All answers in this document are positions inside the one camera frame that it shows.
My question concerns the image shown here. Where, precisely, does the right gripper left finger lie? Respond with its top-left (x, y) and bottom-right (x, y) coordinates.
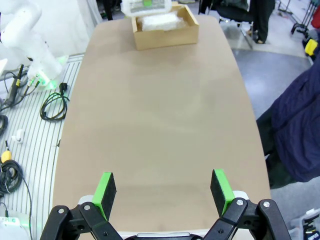
top-left (39, 171), bottom-right (125, 240)

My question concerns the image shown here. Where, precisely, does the film-wrapped white clock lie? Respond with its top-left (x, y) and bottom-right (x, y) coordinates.
top-left (136, 13), bottom-right (187, 32)

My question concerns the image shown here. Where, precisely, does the person in purple jacket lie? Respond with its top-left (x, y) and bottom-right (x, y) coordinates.
top-left (256, 58), bottom-right (320, 190)

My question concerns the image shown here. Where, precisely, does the person in black trousers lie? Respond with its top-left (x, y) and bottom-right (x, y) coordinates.
top-left (251, 0), bottom-right (276, 45)

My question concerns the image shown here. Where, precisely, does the white box with green light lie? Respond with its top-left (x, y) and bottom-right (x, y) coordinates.
top-left (0, 216), bottom-right (29, 240)

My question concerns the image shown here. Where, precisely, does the short red garment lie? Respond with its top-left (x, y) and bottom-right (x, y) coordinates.
top-left (310, 13), bottom-right (320, 29)

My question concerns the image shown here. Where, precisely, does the black office chair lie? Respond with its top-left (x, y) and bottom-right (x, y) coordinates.
top-left (214, 0), bottom-right (255, 50)

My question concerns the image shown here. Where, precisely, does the black cable connector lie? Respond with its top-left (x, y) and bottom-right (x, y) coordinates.
top-left (8, 64), bottom-right (25, 101)

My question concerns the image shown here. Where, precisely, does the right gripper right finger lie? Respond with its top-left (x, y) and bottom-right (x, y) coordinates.
top-left (203, 168), bottom-right (292, 240)

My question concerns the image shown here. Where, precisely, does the thick black cable bundle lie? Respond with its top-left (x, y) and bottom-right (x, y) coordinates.
top-left (0, 159), bottom-right (24, 196)

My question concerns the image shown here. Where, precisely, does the bubble-wrapped white clock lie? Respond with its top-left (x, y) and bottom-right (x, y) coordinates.
top-left (121, 0), bottom-right (173, 18)

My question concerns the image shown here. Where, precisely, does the black coiled cable with plug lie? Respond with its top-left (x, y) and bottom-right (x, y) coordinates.
top-left (39, 82), bottom-right (70, 122)

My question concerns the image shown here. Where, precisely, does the yellow plug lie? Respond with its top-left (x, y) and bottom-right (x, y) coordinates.
top-left (1, 141), bottom-right (13, 163)

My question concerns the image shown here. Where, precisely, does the white plastic bin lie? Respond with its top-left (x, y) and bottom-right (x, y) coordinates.
top-left (291, 208), bottom-right (320, 240)

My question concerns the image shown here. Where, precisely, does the yellow plastic item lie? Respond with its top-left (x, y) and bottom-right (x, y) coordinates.
top-left (304, 38), bottom-right (319, 57)

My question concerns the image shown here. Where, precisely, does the open brown cardboard box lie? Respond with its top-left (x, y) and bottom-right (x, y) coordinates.
top-left (131, 3), bottom-right (200, 51)

